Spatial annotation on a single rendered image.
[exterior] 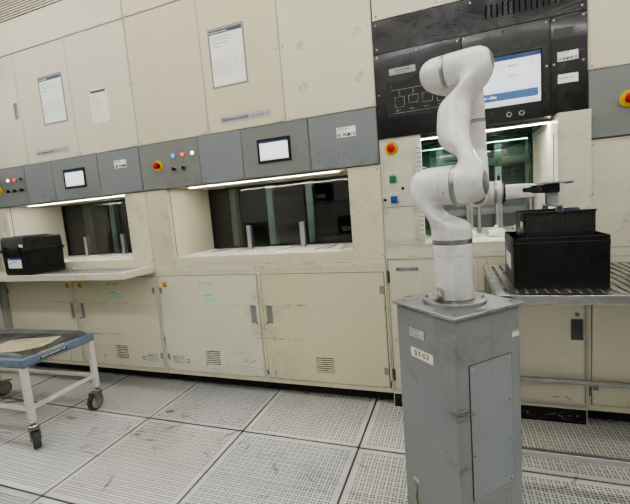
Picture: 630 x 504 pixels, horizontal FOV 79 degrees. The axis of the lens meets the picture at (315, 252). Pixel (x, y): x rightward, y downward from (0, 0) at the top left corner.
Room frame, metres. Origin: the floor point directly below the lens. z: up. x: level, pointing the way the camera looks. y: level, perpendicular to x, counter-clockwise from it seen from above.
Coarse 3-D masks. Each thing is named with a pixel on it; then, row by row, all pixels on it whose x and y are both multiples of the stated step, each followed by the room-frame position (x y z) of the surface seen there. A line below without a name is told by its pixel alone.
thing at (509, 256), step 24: (528, 240) 1.27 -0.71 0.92; (552, 240) 1.24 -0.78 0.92; (576, 240) 1.22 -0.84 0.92; (600, 240) 1.20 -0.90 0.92; (528, 264) 1.27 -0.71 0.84; (552, 264) 1.24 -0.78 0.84; (576, 264) 1.22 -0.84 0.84; (600, 264) 1.20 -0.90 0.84; (528, 288) 1.27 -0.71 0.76; (552, 288) 1.24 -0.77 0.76; (576, 288) 1.22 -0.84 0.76; (600, 288) 1.20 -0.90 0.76
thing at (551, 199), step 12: (564, 180) 1.30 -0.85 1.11; (552, 204) 1.31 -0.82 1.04; (516, 216) 1.48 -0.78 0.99; (528, 216) 1.30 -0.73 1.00; (540, 216) 1.28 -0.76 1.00; (552, 216) 1.27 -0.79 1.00; (564, 216) 1.26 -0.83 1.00; (576, 216) 1.25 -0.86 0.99; (588, 216) 1.23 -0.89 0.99; (516, 228) 1.48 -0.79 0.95; (528, 228) 1.30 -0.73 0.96; (540, 228) 1.28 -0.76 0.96; (552, 228) 1.27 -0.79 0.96; (564, 228) 1.26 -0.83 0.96; (576, 228) 1.25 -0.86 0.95; (588, 228) 1.23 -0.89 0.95
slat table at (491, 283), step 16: (496, 272) 1.62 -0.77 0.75; (624, 272) 1.39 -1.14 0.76; (496, 288) 1.31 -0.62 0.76; (512, 288) 1.29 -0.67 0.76; (624, 288) 1.18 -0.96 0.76; (544, 304) 1.17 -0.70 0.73; (560, 304) 1.16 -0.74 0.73; (576, 304) 1.14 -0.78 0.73; (592, 304) 1.13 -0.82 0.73; (608, 304) 1.11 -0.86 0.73; (624, 304) 1.10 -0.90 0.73; (576, 384) 1.63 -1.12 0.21; (592, 384) 1.61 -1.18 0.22; (608, 384) 1.59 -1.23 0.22; (624, 384) 1.57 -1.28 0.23; (528, 448) 1.20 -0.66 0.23; (608, 464) 1.12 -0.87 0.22; (624, 464) 1.10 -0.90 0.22
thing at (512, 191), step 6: (504, 186) 1.39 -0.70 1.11; (510, 186) 1.37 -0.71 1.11; (516, 186) 1.36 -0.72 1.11; (522, 186) 1.35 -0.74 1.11; (528, 186) 1.34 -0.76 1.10; (504, 192) 1.38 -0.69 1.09; (510, 192) 1.37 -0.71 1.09; (516, 192) 1.36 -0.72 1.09; (522, 192) 1.35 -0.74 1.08; (528, 192) 1.34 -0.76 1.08; (504, 198) 1.39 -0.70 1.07; (510, 198) 1.38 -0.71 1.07; (516, 198) 1.37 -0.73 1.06; (522, 198) 1.39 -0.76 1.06
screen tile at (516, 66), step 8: (512, 64) 1.75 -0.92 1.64; (520, 64) 1.74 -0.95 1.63; (528, 64) 1.73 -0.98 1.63; (536, 64) 1.72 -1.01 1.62; (512, 72) 1.75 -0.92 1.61; (536, 72) 1.72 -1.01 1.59; (512, 80) 1.75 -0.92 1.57; (520, 80) 1.74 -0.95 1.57; (528, 80) 1.73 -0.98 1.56; (536, 80) 1.72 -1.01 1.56
